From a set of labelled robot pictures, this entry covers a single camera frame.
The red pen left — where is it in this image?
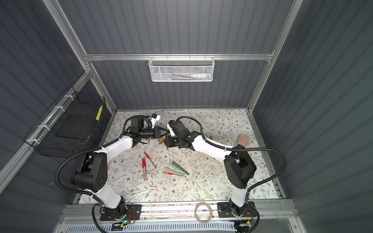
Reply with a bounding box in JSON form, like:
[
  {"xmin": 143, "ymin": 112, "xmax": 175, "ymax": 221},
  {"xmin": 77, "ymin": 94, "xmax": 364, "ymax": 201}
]
[{"xmin": 141, "ymin": 159, "xmax": 145, "ymax": 181}]

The red pen right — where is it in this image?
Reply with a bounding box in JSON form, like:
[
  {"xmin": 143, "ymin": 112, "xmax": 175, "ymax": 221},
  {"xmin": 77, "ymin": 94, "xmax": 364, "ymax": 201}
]
[{"xmin": 142, "ymin": 158, "xmax": 148, "ymax": 181}]

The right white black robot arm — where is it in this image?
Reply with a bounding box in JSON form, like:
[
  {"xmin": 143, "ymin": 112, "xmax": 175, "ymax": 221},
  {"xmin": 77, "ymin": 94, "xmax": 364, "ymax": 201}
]
[{"xmin": 166, "ymin": 116, "xmax": 287, "ymax": 216}]

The black wire basket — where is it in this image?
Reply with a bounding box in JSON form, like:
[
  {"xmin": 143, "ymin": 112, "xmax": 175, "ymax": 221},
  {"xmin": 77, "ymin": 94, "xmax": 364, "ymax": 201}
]
[{"xmin": 24, "ymin": 82, "xmax": 112, "ymax": 158}]

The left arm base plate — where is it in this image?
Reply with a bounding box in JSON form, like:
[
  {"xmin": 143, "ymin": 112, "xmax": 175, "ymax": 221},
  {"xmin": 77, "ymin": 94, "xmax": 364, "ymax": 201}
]
[{"xmin": 100, "ymin": 204, "xmax": 142, "ymax": 221}]

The white wire mesh basket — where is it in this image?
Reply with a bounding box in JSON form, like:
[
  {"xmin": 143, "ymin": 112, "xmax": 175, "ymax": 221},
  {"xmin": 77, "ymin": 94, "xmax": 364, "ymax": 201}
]
[{"xmin": 148, "ymin": 56, "xmax": 215, "ymax": 82}]

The pink eraser block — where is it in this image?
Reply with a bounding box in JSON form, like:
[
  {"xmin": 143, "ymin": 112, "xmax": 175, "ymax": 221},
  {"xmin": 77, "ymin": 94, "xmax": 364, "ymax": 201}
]
[{"xmin": 236, "ymin": 134, "xmax": 251, "ymax": 148}]

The clear tape roll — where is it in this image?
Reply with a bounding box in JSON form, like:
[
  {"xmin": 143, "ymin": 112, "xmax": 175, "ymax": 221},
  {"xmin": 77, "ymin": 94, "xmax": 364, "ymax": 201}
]
[{"xmin": 194, "ymin": 202, "xmax": 213, "ymax": 224}]

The red pen upper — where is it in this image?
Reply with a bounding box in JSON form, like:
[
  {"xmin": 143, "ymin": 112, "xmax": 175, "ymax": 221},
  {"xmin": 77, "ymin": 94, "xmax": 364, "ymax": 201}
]
[{"xmin": 144, "ymin": 152, "xmax": 157, "ymax": 169}]

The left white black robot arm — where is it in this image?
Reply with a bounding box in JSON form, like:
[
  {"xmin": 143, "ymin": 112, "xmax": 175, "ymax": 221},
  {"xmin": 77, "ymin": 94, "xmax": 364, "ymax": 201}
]
[{"xmin": 55, "ymin": 113, "xmax": 169, "ymax": 220}]

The red pen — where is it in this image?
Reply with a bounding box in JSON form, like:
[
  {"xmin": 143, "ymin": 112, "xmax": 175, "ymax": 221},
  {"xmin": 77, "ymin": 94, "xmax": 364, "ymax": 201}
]
[
  {"xmin": 141, "ymin": 159, "xmax": 145, "ymax": 181},
  {"xmin": 144, "ymin": 152, "xmax": 157, "ymax": 169},
  {"xmin": 162, "ymin": 171, "xmax": 186, "ymax": 178},
  {"xmin": 142, "ymin": 158, "xmax": 148, "ymax": 181}
]

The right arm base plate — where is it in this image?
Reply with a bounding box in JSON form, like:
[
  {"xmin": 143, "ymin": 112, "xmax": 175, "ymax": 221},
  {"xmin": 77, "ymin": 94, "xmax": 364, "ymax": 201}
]
[{"xmin": 217, "ymin": 201, "xmax": 258, "ymax": 218}]

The red pen lower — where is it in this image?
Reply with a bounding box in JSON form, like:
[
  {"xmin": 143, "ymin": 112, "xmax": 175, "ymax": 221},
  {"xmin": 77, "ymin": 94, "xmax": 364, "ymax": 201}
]
[{"xmin": 162, "ymin": 171, "xmax": 186, "ymax": 178}]

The floral patterned table mat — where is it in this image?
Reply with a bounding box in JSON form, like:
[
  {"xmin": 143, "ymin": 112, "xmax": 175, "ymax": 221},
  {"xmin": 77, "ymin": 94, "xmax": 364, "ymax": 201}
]
[{"xmin": 78, "ymin": 109, "xmax": 282, "ymax": 204}]

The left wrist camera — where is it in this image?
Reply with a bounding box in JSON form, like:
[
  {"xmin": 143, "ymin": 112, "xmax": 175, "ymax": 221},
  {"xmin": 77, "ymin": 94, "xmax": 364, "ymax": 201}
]
[{"xmin": 149, "ymin": 113, "xmax": 161, "ymax": 128}]

